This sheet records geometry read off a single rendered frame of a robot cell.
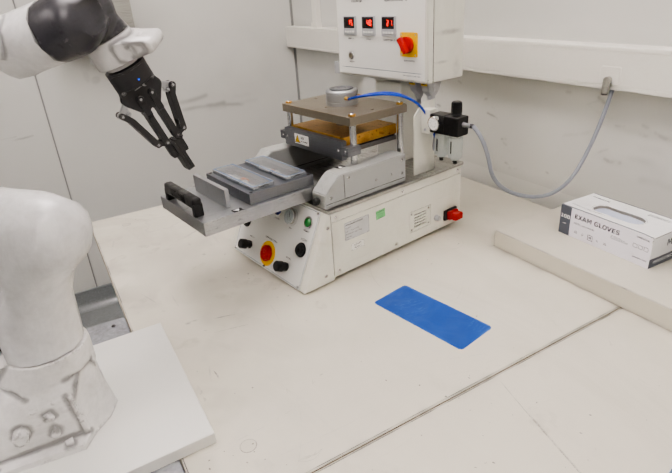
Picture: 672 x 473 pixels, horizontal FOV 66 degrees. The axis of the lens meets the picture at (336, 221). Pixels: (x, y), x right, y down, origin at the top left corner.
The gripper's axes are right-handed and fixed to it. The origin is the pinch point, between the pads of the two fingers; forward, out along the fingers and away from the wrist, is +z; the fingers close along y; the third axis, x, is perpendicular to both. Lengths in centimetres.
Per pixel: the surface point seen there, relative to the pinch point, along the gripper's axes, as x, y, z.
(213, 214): 9.5, 3.4, 10.4
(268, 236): 0.1, -7.1, 30.7
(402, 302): 36, -14, 41
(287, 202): 12.2, -11.0, 17.9
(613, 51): 43, -88, 22
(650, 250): 67, -56, 47
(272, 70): -133, -94, 51
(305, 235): 13.4, -10.6, 27.2
